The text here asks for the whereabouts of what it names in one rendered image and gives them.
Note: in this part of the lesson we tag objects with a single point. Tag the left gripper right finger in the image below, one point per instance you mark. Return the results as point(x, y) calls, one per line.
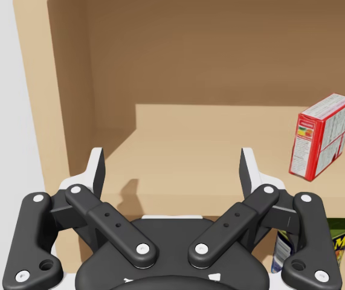
point(232, 220)

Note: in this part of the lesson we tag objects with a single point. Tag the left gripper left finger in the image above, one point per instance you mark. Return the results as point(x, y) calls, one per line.
point(114, 222)

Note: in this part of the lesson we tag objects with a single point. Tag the green and blue rectangular can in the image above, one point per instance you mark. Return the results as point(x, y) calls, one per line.
point(343, 241)

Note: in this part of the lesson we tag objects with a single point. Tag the pale wooden shelf unit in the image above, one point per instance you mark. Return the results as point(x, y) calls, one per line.
point(175, 75)

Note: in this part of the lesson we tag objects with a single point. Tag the red and white carton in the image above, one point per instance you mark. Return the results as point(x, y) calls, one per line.
point(326, 136)

